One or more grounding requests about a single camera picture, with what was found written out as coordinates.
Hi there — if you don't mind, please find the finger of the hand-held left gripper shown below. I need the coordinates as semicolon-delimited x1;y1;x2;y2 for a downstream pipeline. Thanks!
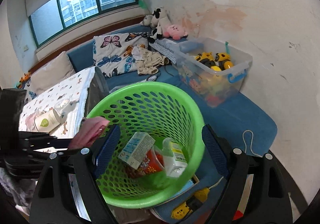
24;148;83;160
18;131;75;149

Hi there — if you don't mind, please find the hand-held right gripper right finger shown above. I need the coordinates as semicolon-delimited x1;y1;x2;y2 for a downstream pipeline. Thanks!
201;124;293;224

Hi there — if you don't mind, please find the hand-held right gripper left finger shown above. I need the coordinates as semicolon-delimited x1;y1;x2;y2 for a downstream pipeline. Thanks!
29;124;121;224

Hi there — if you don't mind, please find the pink plastic wrapper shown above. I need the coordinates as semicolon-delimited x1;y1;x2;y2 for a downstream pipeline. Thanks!
68;116;111;151

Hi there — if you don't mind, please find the blue and white milk carton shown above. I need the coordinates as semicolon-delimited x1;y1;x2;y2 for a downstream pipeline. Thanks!
117;131;156;170

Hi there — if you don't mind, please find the clear bottle with green label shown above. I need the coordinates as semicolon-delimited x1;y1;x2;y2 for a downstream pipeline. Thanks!
162;138;189;178

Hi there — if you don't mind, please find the clear cup with red print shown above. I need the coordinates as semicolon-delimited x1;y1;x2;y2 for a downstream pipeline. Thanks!
136;146;166;177

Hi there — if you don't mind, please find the green plastic mesh basket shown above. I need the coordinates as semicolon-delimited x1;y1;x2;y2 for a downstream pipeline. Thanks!
86;82;206;209

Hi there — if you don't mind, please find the clear pink plastic bag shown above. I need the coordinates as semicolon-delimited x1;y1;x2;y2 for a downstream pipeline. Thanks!
24;111;42;132

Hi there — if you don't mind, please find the white paper cup green leaf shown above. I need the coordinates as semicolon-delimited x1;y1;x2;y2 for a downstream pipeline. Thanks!
34;108;62;132

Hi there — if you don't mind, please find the small clear plastic cup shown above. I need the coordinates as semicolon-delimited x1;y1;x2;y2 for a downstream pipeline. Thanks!
53;98;71;115

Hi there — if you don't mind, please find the orange plush toy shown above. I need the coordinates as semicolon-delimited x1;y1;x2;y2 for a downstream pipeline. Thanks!
16;72;32;88

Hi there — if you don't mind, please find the printed cartoon tablecloth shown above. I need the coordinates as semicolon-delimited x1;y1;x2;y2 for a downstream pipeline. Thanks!
18;67;97;154

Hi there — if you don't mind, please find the yellow and black toy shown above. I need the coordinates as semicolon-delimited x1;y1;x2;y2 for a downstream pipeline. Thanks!
171;187;210;220

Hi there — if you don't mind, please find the grey chair back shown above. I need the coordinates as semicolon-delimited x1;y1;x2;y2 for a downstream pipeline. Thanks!
86;66;110;118

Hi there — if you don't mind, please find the beige cushion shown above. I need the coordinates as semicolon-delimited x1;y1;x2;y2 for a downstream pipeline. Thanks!
29;51;76;95

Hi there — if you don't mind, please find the clear plastic storage box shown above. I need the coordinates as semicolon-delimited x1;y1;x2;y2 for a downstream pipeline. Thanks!
174;37;253;108

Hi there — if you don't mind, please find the yellow toy robot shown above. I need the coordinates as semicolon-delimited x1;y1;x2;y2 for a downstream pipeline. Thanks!
194;52;216;69
211;52;235;71

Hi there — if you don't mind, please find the beige patterned garment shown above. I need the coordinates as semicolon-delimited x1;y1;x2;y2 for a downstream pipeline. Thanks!
131;46;166;76

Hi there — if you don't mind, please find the large butterfly print pillow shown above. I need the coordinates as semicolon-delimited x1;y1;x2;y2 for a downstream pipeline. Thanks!
92;32;151;79

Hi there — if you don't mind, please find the blue white patterned box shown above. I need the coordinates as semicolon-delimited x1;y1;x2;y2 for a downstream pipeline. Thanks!
148;38;187;65

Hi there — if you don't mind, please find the pink plush toy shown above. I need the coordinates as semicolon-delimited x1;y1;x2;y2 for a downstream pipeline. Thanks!
162;24;188;40

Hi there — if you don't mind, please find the window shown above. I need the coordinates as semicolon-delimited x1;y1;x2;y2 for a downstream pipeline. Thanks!
28;0;137;48

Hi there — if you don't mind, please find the black and white plush toy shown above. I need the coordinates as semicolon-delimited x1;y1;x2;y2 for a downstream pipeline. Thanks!
140;7;171;40

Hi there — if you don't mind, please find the white cable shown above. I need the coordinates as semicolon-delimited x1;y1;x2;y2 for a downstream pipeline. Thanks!
242;129;258;156

